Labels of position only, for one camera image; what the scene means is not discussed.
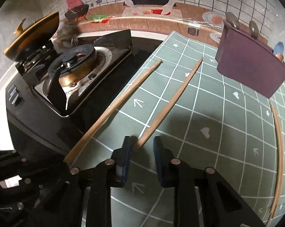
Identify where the wooden chopstick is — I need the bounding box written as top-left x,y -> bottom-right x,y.
64,60 -> 163,167
266,101 -> 284,226
134,57 -> 204,150

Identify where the green grid placemat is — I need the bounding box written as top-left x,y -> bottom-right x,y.
75,32 -> 285,226

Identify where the portable gas stove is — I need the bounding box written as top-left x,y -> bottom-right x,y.
6,29 -> 132,117

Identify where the purple utensil caddy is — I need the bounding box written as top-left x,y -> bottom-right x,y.
215,20 -> 285,98

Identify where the small wooden spoon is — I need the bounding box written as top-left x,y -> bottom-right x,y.
275,53 -> 284,62

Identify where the blue plastic spoon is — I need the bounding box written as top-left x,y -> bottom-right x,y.
273,42 -> 284,55

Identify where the grey spoon in caddy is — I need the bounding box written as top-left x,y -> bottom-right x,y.
225,12 -> 240,30

